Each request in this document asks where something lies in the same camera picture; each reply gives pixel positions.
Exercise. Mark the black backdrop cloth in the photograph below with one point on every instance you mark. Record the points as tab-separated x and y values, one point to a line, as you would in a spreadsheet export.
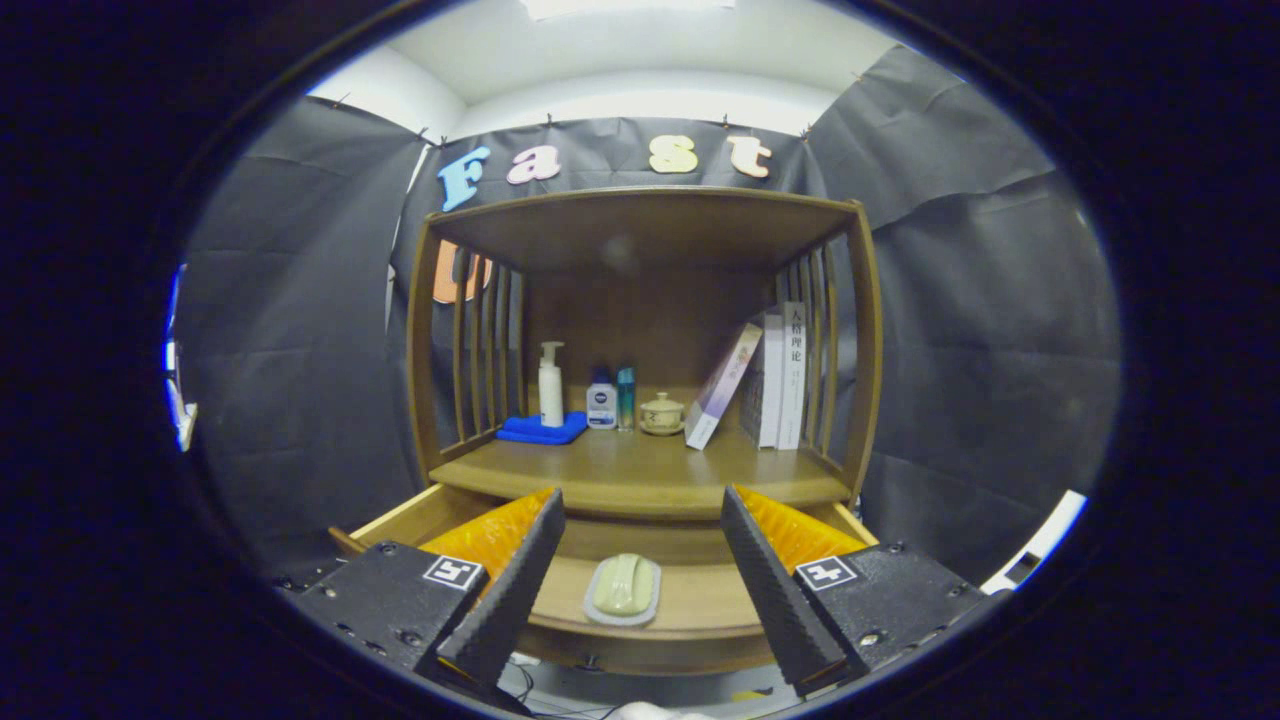
980	350

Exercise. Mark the slim teal bottle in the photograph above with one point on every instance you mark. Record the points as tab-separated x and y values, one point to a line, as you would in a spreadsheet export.
626	400

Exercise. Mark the white pump bottle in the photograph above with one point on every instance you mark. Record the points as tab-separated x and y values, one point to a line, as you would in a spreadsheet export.
551	395

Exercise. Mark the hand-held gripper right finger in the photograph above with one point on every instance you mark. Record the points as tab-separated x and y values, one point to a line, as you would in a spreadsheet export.
775	600

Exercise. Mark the purple and white book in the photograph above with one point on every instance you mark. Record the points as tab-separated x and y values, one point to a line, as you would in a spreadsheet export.
720	390

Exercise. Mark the brown wooden drawer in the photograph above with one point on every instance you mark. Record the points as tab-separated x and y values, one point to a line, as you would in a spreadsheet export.
700	600

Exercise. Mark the brown wooden countertop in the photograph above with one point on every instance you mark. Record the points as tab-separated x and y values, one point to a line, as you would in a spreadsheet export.
640	470

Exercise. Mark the white rounded object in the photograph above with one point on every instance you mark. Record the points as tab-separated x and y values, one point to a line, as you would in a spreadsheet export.
650	712

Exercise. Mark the white book with black characters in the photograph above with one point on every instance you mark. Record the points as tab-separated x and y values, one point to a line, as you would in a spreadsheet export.
792	380

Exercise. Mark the brown wooden cabinet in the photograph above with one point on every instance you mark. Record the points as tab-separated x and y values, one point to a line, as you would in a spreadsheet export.
650	320

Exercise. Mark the plain white book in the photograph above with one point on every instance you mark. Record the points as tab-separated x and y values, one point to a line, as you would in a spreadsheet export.
771	390

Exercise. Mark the blue folded cloth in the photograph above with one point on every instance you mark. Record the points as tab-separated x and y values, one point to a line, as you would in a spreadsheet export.
530	432

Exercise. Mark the beige lidded teacup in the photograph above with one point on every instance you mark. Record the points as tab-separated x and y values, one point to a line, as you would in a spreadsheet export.
662	415

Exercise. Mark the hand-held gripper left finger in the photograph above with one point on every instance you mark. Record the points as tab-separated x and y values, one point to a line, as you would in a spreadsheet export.
505	600

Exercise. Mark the dark patterned book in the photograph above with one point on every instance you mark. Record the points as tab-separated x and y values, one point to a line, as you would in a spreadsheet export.
752	410

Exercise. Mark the small white bottle blue cap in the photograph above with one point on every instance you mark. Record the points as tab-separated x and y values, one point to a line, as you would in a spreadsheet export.
601	410

